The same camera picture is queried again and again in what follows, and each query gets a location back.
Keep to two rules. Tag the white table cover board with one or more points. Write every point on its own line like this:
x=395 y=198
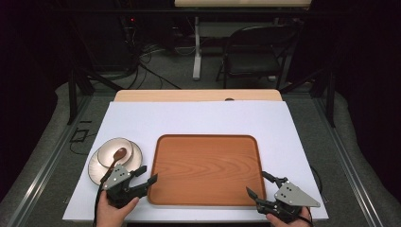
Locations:
x=195 y=118

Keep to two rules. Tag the brown wooden tray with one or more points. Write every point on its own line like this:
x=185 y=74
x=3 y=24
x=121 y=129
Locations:
x=206 y=170

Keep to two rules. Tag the white ribbed plate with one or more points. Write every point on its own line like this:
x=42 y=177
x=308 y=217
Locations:
x=94 y=168

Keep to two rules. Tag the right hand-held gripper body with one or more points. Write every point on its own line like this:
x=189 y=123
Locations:
x=291 y=197

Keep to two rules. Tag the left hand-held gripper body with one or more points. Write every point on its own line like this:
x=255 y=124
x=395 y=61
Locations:
x=118 y=179

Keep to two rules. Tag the black floor socket plate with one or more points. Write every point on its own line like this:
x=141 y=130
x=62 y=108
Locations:
x=78 y=135

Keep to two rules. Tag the black metal stand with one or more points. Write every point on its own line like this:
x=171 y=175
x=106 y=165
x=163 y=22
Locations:
x=73 y=94
x=329 y=94

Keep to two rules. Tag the dark computer with red light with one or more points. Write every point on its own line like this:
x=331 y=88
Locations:
x=130 y=38

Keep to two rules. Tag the brown wooden spoon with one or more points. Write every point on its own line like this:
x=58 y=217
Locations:
x=120 y=153

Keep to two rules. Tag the person's left hand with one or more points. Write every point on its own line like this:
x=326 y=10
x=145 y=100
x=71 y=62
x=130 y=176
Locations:
x=110 y=216

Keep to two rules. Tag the black folding chair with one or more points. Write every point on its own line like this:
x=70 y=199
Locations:
x=252 y=63

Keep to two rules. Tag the white desk leg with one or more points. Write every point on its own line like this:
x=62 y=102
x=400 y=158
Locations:
x=197 y=56

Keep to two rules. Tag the aluminium floor rail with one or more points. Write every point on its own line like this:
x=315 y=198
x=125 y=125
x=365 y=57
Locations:
x=350 y=170
x=47 y=160

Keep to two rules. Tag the person's right hand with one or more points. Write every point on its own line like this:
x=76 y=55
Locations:
x=294 y=223

